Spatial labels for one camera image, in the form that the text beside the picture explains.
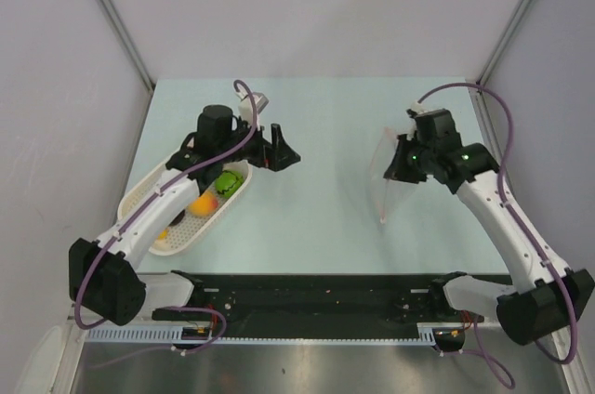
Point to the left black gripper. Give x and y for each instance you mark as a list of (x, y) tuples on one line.
[(275, 154)]

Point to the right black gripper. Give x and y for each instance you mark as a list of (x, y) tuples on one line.
[(398, 170)]

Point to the clear zip top bag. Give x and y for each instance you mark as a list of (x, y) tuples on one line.
[(386, 195)]

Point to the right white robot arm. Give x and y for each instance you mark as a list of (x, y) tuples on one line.
[(545, 294)]

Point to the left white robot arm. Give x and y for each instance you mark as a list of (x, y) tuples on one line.
[(103, 273)]

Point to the green toy watermelon ball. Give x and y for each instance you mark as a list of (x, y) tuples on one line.
[(228, 182)]

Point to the toy peach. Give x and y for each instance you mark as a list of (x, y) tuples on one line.
[(204, 206)]

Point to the toy chocolate donut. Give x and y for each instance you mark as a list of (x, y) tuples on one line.
[(177, 219)]

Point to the white perforated plastic basket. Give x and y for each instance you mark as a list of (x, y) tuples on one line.
[(191, 228)]

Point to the toy orange mango slice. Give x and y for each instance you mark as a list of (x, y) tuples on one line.
[(162, 234)]

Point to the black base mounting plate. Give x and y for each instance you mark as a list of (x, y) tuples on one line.
[(320, 305)]

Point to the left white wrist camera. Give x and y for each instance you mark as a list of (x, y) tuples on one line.
[(249, 107)]

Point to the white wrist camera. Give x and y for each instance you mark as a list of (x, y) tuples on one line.
[(249, 107), (416, 109)]

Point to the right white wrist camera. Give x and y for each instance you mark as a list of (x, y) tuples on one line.
[(416, 109)]

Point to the white slotted cable duct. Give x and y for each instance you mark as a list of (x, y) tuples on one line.
[(185, 334)]

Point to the right aluminium frame post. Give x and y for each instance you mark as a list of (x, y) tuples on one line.
[(504, 40)]

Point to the aluminium frame post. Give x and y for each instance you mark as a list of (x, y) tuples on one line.
[(125, 40), (504, 40)]

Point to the left aluminium frame post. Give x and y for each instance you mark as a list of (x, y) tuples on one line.
[(125, 40)]

